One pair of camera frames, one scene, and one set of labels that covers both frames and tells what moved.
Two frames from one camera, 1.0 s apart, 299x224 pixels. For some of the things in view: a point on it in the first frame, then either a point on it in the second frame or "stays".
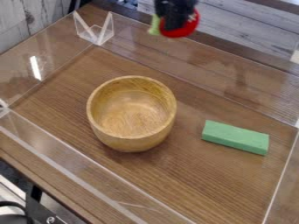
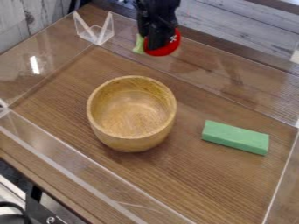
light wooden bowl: x=132 y=113 stays
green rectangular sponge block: x=237 y=137 stays
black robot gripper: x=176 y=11 -> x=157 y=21
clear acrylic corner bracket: x=95 y=33 stays
